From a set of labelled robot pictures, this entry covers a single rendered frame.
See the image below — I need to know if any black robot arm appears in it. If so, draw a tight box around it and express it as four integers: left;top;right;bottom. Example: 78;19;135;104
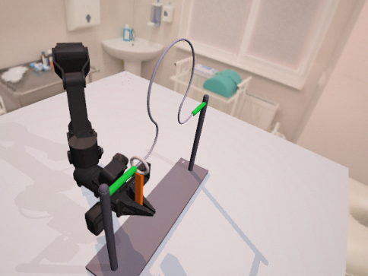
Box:
52;43;129;189

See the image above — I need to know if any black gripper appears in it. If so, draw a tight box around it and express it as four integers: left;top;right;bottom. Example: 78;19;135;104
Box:
84;161;156;236

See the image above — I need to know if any orange handle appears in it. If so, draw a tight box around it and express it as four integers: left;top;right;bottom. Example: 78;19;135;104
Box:
130;156;149;205

